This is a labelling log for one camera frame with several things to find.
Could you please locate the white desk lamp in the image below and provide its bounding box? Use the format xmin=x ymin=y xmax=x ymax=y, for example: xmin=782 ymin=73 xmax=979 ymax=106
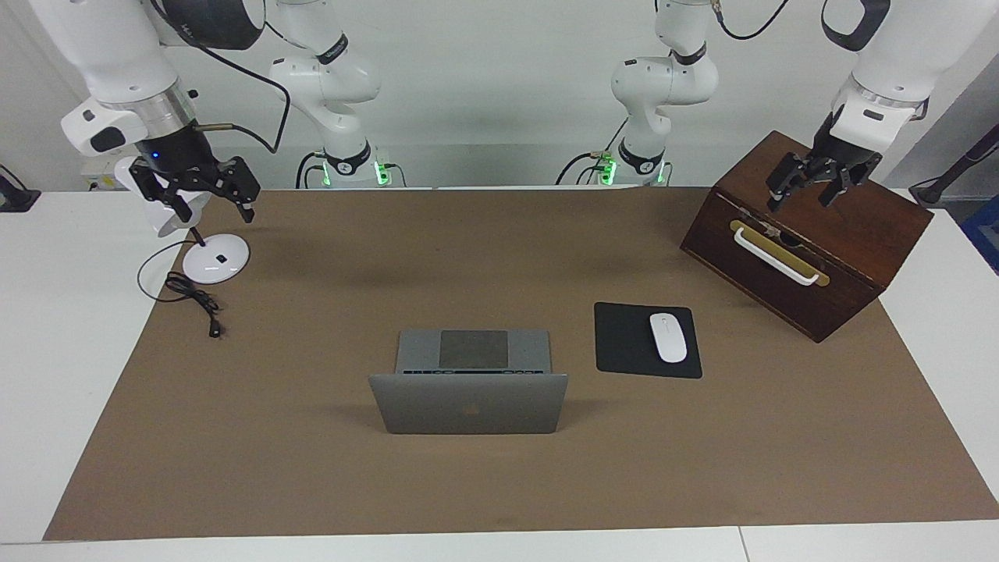
xmin=116 ymin=155 xmax=251 ymax=285

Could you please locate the white computer mouse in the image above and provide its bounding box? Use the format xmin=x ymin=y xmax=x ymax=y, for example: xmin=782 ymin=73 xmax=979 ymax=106
xmin=649 ymin=312 xmax=688 ymax=364

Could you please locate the grey laptop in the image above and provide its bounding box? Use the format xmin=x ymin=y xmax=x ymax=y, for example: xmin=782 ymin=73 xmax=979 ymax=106
xmin=368 ymin=329 xmax=569 ymax=436

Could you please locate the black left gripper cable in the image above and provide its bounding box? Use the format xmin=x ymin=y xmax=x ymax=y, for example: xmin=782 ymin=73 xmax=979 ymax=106
xmin=712 ymin=0 xmax=791 ymax=41

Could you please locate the blue crate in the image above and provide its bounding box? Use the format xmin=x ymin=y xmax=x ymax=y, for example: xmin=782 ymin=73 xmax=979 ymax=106
xmin=960 ymin=195 xmax=999 ymax=274

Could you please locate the black lamp power cable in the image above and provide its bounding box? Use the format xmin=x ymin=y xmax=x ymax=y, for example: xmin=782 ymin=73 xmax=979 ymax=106
xmin=137 ymin=238 xmax=227 ymax=340

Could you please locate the black mouse pad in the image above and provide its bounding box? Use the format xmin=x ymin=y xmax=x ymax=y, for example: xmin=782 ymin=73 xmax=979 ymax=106
xmin=594 ymin=302 xmax=703 ymax=379

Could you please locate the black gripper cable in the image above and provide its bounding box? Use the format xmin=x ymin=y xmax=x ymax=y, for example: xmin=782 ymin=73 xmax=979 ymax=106
xmin=712 ymin=0 xmax=791 ymax=41
xmin=148 ymin=0 xmax=291 ymax=155

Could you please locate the brass handle plate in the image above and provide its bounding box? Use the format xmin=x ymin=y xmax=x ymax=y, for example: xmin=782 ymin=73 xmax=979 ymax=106
xmin=730 ymin=220 xmax=830 ymax=288

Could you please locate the white box handle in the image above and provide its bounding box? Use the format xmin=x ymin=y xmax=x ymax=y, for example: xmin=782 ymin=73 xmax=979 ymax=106
xmin=734 ymin=226 xmax=820 ymax=286

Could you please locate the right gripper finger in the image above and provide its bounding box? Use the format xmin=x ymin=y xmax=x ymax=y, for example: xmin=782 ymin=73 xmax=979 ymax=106
xmin=130 ymin=158 xmax=194 ymax=227
xmin=207 ymin=156 xmax=261 ymax=225

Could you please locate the black base cable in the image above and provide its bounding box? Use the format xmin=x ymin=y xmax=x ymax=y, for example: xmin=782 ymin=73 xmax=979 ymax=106
xmin=556 ymin=117 xmax=629 ymax=187
xmin=295 ymin=151 xmax=327 ymax=189

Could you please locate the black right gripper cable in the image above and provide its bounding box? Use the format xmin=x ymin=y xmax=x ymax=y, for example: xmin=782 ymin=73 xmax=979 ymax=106
xmin=148 ymin=0 xmax=291 ymax=155

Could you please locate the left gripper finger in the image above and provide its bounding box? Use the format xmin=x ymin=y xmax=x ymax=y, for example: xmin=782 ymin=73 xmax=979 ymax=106
xmin=818 ymin=165 xmax=863 ymax=208
xmin=766 ymin=152 xmax=814 ymax=213

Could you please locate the black clamp base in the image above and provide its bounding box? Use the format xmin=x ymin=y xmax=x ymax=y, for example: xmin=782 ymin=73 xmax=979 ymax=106
xmin=0 ymin=164 xmax=41 ymax=213

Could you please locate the black stand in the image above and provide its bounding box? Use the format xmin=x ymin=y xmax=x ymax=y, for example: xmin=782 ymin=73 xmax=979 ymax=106
xmin=909 ymin=125 xmax=999 ymax=208

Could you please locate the brown table mat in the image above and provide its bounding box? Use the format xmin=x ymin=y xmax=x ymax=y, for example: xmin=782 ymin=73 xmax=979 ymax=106
xmin=43 ymin=187 xmax=999 ymax=542

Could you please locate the dark wooden box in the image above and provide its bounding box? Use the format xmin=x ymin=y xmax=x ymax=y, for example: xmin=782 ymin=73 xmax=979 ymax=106
xmin=680 ymin=130 xmax=934 ymax=344

